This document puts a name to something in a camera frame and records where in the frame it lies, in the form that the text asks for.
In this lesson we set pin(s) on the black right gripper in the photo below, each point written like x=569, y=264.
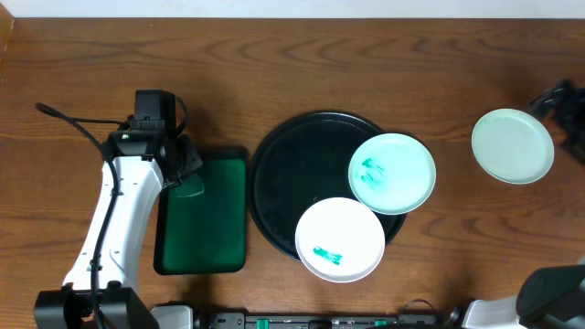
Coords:
x=568, y=116

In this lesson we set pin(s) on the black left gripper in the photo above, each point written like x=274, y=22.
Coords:
x=184, y=161

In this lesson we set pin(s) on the green and yellow sponge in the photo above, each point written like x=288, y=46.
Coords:
x=191, y=186

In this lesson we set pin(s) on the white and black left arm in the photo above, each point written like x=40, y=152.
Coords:
x=103, y=282

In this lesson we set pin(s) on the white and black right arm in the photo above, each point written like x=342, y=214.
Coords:
x=550, y=297

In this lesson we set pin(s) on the green rectangular water tray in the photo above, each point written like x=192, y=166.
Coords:
x=207, y=233

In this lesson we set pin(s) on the round black tray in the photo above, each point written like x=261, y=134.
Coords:
x=300, y=162

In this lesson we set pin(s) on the white stained plate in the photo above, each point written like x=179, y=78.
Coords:
x=339, y=240

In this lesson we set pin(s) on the mint green stained plate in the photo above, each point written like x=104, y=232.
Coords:
x=392, y=173

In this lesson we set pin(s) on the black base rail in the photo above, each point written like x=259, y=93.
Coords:
x=289, y=321

